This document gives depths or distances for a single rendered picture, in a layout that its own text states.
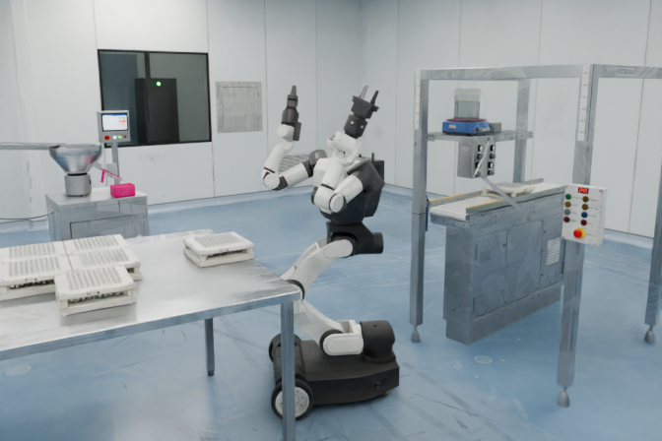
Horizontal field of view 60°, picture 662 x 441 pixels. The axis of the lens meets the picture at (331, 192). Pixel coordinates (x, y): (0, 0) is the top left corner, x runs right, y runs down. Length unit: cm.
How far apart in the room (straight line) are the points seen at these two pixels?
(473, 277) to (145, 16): 533
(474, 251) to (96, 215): 268
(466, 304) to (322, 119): 553
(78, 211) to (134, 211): 40
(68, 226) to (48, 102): 296
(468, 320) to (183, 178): 495
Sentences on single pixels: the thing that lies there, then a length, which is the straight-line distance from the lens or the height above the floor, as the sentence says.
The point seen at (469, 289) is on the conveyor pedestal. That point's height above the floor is 37.
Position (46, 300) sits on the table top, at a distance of 230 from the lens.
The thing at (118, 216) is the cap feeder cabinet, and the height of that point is 63.
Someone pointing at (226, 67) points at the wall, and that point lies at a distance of 787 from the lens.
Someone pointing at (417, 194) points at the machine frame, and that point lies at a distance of 341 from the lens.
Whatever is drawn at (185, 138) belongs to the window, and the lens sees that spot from 766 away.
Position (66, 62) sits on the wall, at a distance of 725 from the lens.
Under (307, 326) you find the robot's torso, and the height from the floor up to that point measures 37.
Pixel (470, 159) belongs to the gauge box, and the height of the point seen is 117.
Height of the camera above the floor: 157
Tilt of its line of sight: 11 degrees down
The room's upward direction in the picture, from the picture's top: straight up
